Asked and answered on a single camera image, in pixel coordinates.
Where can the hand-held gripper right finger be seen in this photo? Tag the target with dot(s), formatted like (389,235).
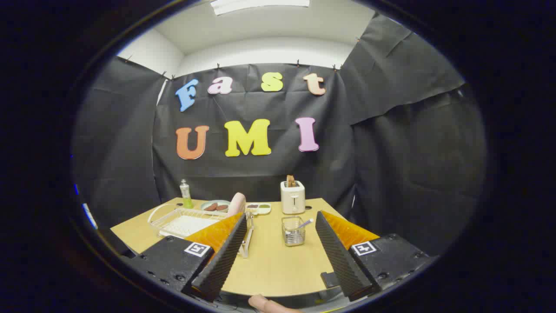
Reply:
(341,261)

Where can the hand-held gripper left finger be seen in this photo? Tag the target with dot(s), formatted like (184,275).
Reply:
(226,261)

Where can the pink plate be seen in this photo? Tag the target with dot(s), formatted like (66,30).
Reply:
(237,203)

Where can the light green plate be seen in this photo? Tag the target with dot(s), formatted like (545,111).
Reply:
(216,201)

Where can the white drip tray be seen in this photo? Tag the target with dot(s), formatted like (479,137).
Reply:
(186,226)

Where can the white divided snack tray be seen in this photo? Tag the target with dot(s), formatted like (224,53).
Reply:
(264,211)

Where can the green liquid plastic bottle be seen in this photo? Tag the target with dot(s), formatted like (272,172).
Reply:
(186,198)

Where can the white toaster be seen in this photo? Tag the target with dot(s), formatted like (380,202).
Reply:
(292,200)

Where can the brown bread slice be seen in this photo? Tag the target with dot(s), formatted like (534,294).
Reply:
(290,180)

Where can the black backdrop cloth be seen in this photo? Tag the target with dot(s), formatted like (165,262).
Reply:
(391,174)

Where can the white ceiling light panel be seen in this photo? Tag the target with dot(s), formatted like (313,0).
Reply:
(260,5)

